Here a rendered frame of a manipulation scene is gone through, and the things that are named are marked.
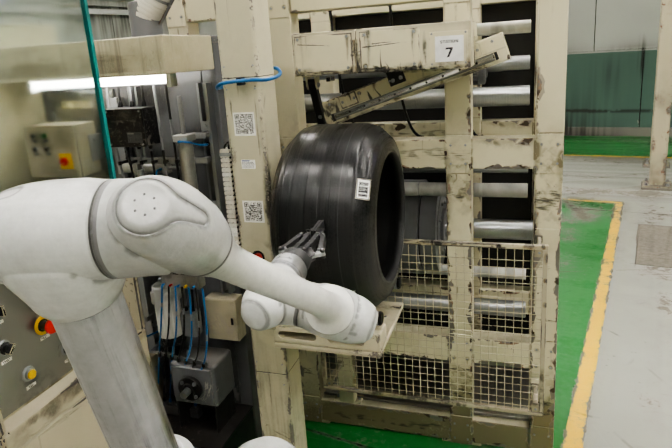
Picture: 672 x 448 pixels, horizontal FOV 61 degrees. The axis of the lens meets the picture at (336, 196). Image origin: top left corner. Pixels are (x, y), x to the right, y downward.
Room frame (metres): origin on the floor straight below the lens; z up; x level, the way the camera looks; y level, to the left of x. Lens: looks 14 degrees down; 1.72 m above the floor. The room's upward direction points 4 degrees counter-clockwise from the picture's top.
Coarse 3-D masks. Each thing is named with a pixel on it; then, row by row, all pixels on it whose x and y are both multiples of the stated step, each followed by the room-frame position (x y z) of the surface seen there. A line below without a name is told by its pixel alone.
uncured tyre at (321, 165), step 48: (288, 144) 1.77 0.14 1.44; (336, 144) 1.65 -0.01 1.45; (384, 144) 1.71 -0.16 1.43; (288, 192) 1.57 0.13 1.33; (336, 192) 1.53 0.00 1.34; (384, 192) 2.04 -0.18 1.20; (288, 240) 1.54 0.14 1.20; (336, 240) 1.49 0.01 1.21; (384, 240) 1.99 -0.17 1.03; (384, 288) 1.63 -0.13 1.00
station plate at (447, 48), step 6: (438, 36) 1.87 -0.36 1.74; (444, 36) 1.86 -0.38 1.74; (450, 36) 1.86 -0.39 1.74; (456, 36) 1.85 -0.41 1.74; (462, 36) 1.84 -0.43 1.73; (438, 42) 1.87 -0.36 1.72; (444, 42) 1.86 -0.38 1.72; (450, 42) 1.86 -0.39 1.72; (456, 42) 1.85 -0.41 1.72; (462, 42) 1.84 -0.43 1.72; (438, 48) 1.87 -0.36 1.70; (444, 48) 1.86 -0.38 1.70; (450, 48) 1.86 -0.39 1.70; (456, 48) 1.85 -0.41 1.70; (462, 48) 1.84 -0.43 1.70; (438, 54) 1.87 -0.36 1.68; (444, 54) 1.86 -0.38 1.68; (450, 54) 1.86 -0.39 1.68; (456, 54) 1.85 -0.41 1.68; (462, 54) 1.84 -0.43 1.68; (438, 60) 1.87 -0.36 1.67; (444, 60) 1.86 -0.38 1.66; (450, 60) 1.86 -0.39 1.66; (456, 60) 1.85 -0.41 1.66; (462, 60) 1.84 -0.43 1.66
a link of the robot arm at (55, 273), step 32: (32, 192) 0.70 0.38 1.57; (64, 192) 0.69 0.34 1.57; (0, 224) 0.67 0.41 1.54; (32, 224) 0.66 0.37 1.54; (64, 224) 0.66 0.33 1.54; (0, 256) 0.66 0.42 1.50; (32, 256) 0.66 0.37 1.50; (64, 256) 0.65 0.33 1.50; (32, 288) 0.67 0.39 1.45; (64, 288) 0.67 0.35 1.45; (96, 288) 0.69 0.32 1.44; (64, 320) 0.70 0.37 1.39; (96, 320) 0.72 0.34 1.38; (128, 320) 0.77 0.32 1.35; (96, 352) 0.73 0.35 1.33; (128, 352) 0.76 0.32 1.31; (96, 384) 0.74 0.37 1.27; (128, 384) 0.76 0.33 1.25; (96, 416) 0.77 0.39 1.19; (128, 416) 0.76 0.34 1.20; (160, 416) 0.81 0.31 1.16
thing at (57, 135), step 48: (0, 0) 1.41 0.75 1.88; (48, 0) 1.55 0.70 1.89; (0, 48) 1.38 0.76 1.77; (48, 48) 1.52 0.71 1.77; (0, 96) 1.36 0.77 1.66; (48, 96) 1.49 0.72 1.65; (96, 96) 1.65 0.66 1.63; (0, 144) 1.33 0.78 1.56; (48, 144) 1.46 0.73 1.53; (96, 144) 1.62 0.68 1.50; (0, 192) 1.30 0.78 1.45
